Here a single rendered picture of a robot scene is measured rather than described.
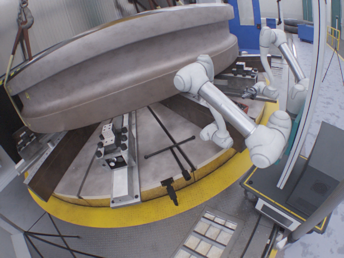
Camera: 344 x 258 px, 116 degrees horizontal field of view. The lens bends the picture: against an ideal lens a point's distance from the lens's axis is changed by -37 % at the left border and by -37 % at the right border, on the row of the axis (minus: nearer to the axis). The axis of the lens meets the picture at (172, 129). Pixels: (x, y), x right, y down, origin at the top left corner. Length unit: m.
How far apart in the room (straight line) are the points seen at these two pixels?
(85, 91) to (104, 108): 0.30
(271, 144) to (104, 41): 1.48
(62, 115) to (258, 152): 1.87
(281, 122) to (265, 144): 0.20
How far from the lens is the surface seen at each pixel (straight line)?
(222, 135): 1.29
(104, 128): 1.74
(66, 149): 2.53
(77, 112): 1.89
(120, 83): 1.76
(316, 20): 0.96
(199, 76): 0.96
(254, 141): 0.91
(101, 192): 1.92
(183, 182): 1.90
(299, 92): 1.45
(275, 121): 1.03
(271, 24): 10.23
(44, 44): 4.16
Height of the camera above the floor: 1.65
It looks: 37 degrees down
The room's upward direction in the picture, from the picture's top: 15 degrees counter-clockwise
